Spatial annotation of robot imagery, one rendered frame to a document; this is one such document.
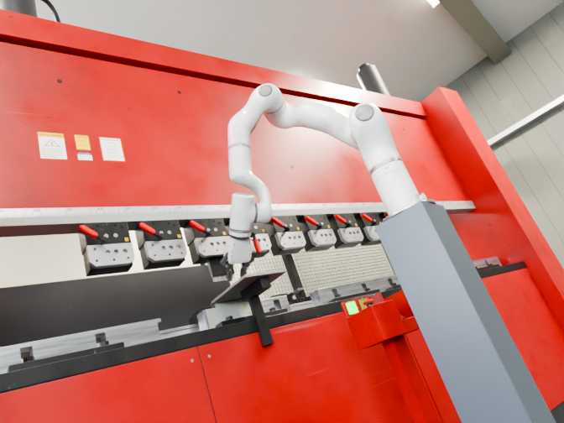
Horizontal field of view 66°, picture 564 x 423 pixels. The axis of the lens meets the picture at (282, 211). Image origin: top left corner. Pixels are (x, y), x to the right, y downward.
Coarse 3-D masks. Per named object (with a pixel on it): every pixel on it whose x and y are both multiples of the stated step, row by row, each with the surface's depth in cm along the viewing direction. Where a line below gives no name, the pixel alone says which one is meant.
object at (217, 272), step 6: (210, 258) 172; (216, 258) 174; (210, 264) 171; (216, 264) 172; (210, 270) 171; (216, 270) 171; (222, 270) 173; (216, 276) 171; (222, 276) 172; (234, 276) 175
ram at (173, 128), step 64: (0, 64) 161; (64, 64) 177; (0, 128) 149; (64, 128) 162; (128, 128) 178; (192, 128) 198; (256, 128) 223; (0, 192) 138; (64, 192) 150; (128, 192) 164; (192, 192) 180; (320, 192) 225; (448, 192) 301
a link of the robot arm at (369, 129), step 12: (360, 108) 148; (372, 108) 147; (360, 120) 147; (372, 120) 146; (384, 120) 148; (360, 132) 148; (372, 132) 147; (384, 132) 148; (360, 144) 150; (372, 144) 149; (384, 144) 148; (372, 156) 149; (384, 156) 147; (396, 156) 148; (372, 168) 150
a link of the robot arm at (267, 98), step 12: (264, 84) 163; (252, 96) 165; (264, 96) 161; (276, 96) 162; (252, 108) 165; (264, 108) 163; (276, 108) 166; (240, 120) 169; (252, 120) 167; (228, 132) 170; (240, 132) 168; (252, 132) 173; (228, 144) 169
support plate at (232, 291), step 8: (264, 272) 149; (272, 272) 151; (280, 272) 153; (240, 280) 146; (248, 280) 149; (272, 280) 160; (232, 288) 151; (240, 288) 155; (224, 296) 158; (232, 296) 162; (240, 296) 166
